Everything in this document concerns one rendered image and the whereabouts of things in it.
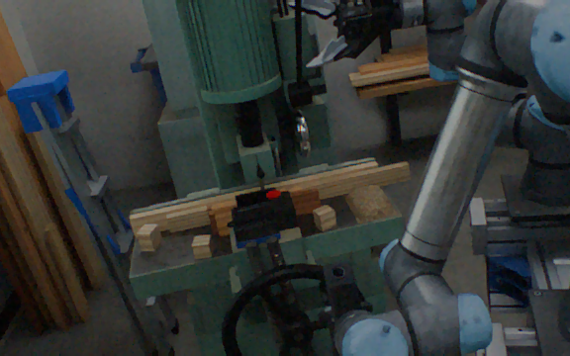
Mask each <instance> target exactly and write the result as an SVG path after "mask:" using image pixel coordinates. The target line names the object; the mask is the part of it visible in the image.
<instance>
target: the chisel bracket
mask: <svg viewBox="0 0 570 356"><path fill-rule="evenodd" d="M262 135H263V140H264V142H263V143H262V144H261V145H259V146H255V147H242V146H241V143H240V138H239V134H238V135H237V149H238V153H239V157H240V162H241V166H242V171H243V175H244V180H245V183H251V182H255V181H260V180H264V179H269V178H273V177H276V172H275V168H276V164H275V163H274V162H273V157H272V156H273V155H274V154H273V151H271V149H270V146H269V143H268V140H267V137H266V134H265V131H264V130H262ZM258 164H259V165H260V166H261V169H263V170H264V172H265V176H264V177H263V178H257V177H256V175H255V173H256V171H257V169H256V165H258Z"/></svg>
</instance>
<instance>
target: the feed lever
mask: <svg viewBox="0 0 570 356"><path fill-rule="evenodd" d="M295 33H296V68H297V82H292V83H288V85H287V88H288V94H289V99H290V103H291V106H292V107H293V108H296V107H300V106H305V105H310V104H312V103H313V96H312V91H311V86H310V83H309V81H307V79H306V80H303V49H302V0H295Z"/></svg>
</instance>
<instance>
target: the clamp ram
mask: <svg viewBox="0 0 570 356"><path fill-rule="evenodd" d="M271 190H276V189H275V187H270V188H266V189H261V190H257V191H252V192H248V193H243V194H239V195H236V199H237V207H238V208H240V207H244V206H249V205H253V204H257V203H262V202H266V201H271V199H268V198H266V194H267V193H268V192H269V191H271ZM271 203H272V201H271Z"/></svg>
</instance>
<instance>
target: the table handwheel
mask: <svg viewBox="0 0 570 356"><path fill-rule="evenodd" d="M324 267H325V266H324V265H319V264H312V263H296V264H288V265H283V266H279V267H276V268H273V269H270V270H268V271H265V272H263V273H261V274H259V275H258V276H256V277H254V278H253V279H251V280H250V281H248V282H247V283H246V284H245V285H244V286H243V287H242V288H241V289H240V290H239V291H238V293H237V294H236V295H235V297H234V298H233V299H232V301H231V303H230V304H229V306H228V308H227V311H226V313H225V316H224V320H223V324H222V341H223V346H224V349H225V352H226V354H227V356H244V355H243V354H242V352H241V351H240V349H239V346H238V341H237V326H238V320H239V317H240V315H241V313H242V312H243V310H244V309H245V306H246V305H247V303H248V302H249V301H250V300H251V299H252V298H253V297H255V296H256V295H259V296H260V297H261V298H262V299H263V300H264V301H265V302H266V303H267V304H268V305H269V306H270V307H271V308H272V309H273V311H274V312H275V313H276V314H277V315H278V316H279V318H280V319H281V320H280V330H281V333H282V338H283V341H284V343H283V345H282V347H281V349H280V351H279V353H278V355H277V356H287V354H288V353H289V351H290V349H291V348H292V347H294V348H298V347H303V346H305V345H307V344H308V343H310V342H311V340H312V339H313V337H314V331H318V330H323V329H328V328H327V325H320V324H319V322H318V321H313V322H311V321H310V318H309V316H308V315H307V314H306V313H305V312H303V311H301V309H300V305H299V302H298V298H297V294H296V291H294V293H295V296H296V298H297V302H298V304H292V305H287V304H285V301H284V298H283V295H282V294H279V299H280V303H281V306H280V305H279V304H278V303H277V302H276V301H275V300H274V299H273V298H272V296H271V295H270V294H269V293H268V292H267V291H266V290H265V289H266V288H268V287H270V286H272V285H274V284H277V283H280V282H283V281H287V280H293V279H315V280H320V281H324V280H325V276H324ZM356 288H357V293H358V296H359V299H360V302H361V303H366V301H365V299H364V297H363V295H362V293H361V291H360V290H359V289H358V287H357V286H356Z"/></svg>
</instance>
